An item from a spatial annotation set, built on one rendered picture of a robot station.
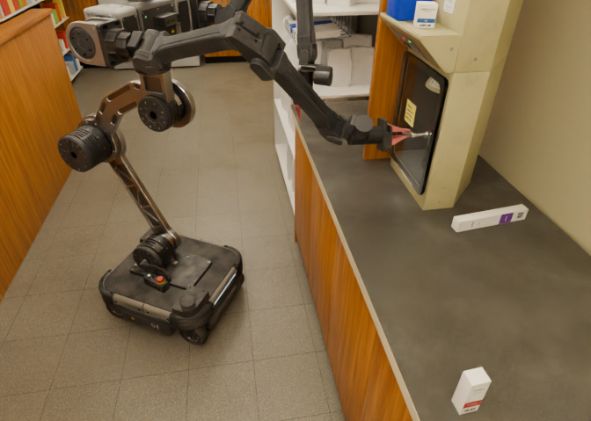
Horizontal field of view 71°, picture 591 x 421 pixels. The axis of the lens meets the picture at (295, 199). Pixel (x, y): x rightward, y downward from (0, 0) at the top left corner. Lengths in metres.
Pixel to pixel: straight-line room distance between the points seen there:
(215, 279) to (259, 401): 0.61
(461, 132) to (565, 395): 0.73
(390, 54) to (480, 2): 0.44
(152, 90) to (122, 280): 1.03
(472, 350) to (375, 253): 0.37
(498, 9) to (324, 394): 1.62
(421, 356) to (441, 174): 0.61
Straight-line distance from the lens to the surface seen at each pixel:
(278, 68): 1.09
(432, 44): 1.21
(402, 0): 1.35
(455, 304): 1.18
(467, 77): 1.29
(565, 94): 1.59
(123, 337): 2.37
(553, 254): 1.46
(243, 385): 2.07
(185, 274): 2.20
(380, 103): 1.63
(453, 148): 1.38
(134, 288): 2.23
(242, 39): 1.04
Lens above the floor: 1.77
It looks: 35 degrees down
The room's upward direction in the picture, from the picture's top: 1 degrees clockwise
